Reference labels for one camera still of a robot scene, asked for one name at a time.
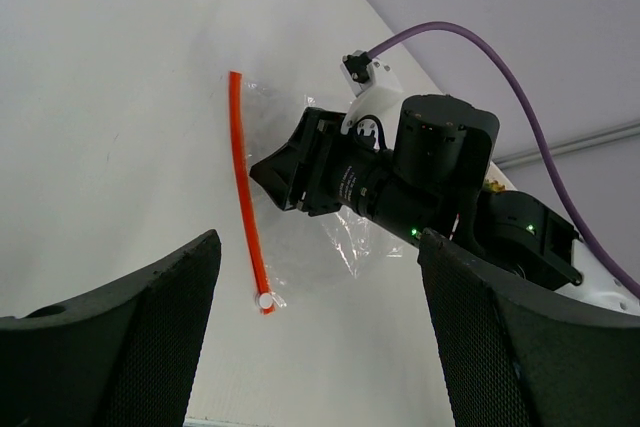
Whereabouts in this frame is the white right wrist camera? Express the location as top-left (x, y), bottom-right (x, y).
top-left (341, 50), bottom-right (404, 135)

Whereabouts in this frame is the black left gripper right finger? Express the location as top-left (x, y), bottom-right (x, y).
top-left (418, 230), bottom-right (639, 426)

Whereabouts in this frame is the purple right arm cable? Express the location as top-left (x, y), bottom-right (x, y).
top-left (367, 21), bottom-right (640, 298)

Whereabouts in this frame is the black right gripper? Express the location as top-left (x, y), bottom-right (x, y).
top-left (249, 108), bottom-right (430, 242)

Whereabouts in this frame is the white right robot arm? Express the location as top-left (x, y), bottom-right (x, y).
top-left (249, 94), bottom-right (639, 315)

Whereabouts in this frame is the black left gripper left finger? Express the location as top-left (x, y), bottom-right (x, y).
top-left (1, 230), bottom-right (221, 426)

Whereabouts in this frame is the clear zip bag orange zipper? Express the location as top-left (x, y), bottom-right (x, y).
top-left (228, 71), bottom-right (408, 315)

